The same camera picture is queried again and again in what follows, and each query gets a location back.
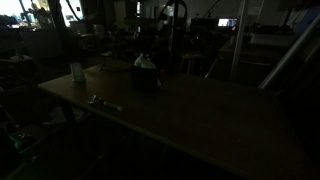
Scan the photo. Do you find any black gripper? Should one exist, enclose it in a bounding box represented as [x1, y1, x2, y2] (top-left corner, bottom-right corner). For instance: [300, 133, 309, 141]
[137, 19, 162, 54]

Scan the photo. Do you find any white towel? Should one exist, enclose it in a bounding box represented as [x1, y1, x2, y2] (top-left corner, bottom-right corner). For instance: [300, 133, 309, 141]
[133, 53, 163, 88]

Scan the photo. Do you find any black basket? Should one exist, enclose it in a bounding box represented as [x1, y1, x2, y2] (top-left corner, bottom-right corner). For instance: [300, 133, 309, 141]
[130, 64, 160, 92]

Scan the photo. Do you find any round stool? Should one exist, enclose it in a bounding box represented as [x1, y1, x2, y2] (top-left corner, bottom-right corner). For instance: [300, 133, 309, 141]
[179, 52, 205, 76]

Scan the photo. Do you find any small metal object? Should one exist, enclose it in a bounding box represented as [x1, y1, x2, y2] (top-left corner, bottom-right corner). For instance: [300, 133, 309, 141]
[102, 100, 125, 112]

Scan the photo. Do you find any white cup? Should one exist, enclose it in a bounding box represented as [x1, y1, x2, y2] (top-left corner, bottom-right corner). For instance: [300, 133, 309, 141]
[69, 62, 87, 84]

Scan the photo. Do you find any lit computer monitor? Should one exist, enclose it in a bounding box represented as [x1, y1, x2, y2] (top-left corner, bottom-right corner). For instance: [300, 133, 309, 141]
[217, 17, 239, 29]

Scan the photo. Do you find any vertical metal pole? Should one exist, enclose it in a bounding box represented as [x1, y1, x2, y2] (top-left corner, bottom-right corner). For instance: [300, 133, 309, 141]
[229, 0, 250, 83]

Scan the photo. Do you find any diagonal metal pole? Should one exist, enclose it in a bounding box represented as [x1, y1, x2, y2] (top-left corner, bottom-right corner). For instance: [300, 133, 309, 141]
[257, 14, 320, 91]

